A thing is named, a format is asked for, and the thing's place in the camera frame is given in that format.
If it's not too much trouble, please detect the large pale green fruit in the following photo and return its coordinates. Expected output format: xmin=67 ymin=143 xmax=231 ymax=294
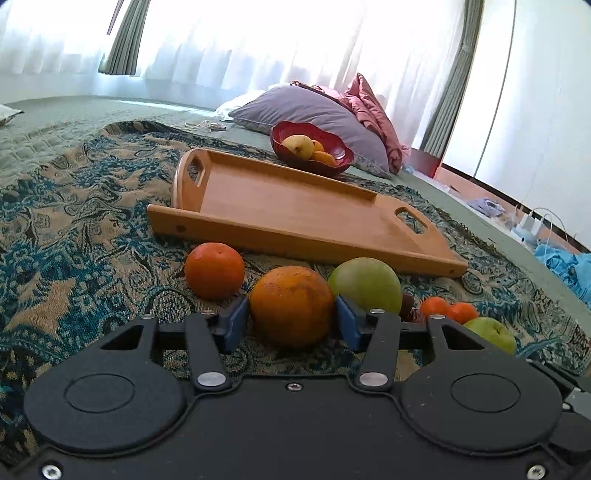
xmin=328 ymin=257 xmax=403 ymax=314

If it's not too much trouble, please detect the small tangerine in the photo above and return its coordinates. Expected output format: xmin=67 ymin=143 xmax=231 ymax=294
xmin=420 ymin=296 xmax=451 ymax=317
xmin=447 ymin=302 xmax=480 ymax=325

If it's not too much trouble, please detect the smooth orange mandarin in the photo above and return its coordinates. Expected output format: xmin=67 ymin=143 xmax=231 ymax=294
xmin=184 ymin=242 xmax=245 ymax=301

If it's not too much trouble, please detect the large mottled orange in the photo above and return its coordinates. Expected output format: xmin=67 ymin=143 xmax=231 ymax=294
xmin=249 ymin=266 xmax=335 ymax=348

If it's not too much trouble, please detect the green apple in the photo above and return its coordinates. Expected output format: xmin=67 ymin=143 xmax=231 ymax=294
xmin=464 ymin=317 xmax=517 ymax=355

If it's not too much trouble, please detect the dark red date upper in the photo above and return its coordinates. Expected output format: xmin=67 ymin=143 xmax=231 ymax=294
xmin=400 ymin=293 xmax=415 ymax=322

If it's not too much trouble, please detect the dark red date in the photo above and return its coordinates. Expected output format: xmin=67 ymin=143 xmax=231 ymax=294
xmin=410 ymin=308 xmax=426 ymax=324
xmin=400 ymin=293 xmax=415 ymax=322

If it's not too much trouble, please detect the dark red date lower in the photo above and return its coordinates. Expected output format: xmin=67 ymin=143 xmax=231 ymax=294
xmin=410 ymin=308 xmax=426 ymax=324

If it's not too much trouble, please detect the wooden serving tray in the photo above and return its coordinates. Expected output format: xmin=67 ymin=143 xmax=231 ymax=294
xmin=147 ymin=149 xmax=468 ymax=278

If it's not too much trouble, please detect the lavender cloth on floor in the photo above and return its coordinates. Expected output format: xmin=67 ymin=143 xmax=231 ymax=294
xmin=467 ymin=198 xmax=506 ymax=218

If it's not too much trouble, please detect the red fruit bowl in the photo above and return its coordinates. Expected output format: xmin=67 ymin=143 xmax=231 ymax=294
xmin=270 ymin=121 xmax=355 ymax=178

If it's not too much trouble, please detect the orange fruit in bowl front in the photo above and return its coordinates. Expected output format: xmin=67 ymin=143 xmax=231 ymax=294
xmin=311 ymin=150 xmax=338 ymax=167

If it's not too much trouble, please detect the yellow pear in bowl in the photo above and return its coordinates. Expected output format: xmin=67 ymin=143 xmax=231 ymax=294
xmin=281 ymin=134 xmax=315 ymax=161

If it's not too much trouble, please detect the green curtain right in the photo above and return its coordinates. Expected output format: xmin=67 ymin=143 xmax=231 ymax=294
xmin=421 ymin=0 xmax=485 ymax=159

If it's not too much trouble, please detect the green curtain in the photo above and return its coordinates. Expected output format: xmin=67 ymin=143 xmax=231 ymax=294
xmin=421 ymin=0 xmax=485 ymax=159
xmin=98 ymin=0 xmax=150 ymax=76

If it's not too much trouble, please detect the blue cloth on floor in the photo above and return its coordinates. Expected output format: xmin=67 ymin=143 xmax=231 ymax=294
xmin=534 ymin=244 xmax=591 ymax=307

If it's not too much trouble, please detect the pink blanket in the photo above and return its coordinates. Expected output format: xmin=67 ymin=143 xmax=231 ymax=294
xmin=290 ymin=73 xmax=411 ymax=174

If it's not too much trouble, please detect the purple pillow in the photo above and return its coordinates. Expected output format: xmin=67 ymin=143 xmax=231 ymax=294
xmin=228 ymin=85 xmax=391 ymax=178

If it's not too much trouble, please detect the green quilted bedspread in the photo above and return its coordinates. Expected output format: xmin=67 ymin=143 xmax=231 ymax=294
xmin=1 ymin=97 xmax=590 ymax=332

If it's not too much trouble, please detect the green curtain left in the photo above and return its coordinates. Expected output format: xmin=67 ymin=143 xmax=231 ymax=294
xmin=98 ymin=0 xmax=150 ymax=76

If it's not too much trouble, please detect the white plastic bag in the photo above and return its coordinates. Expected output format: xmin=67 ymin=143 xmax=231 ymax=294
xmin=0 ymin=105 xmax=23 ymax=127

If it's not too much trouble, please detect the white charger with cables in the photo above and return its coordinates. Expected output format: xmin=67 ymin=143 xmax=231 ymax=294
xmin=509 ymin=206 xmax=581 ymax=253

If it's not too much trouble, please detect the white cable on bed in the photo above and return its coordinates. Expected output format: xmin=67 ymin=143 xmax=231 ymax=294
xmin=184 ymin=118 xmax=229 ymax=133

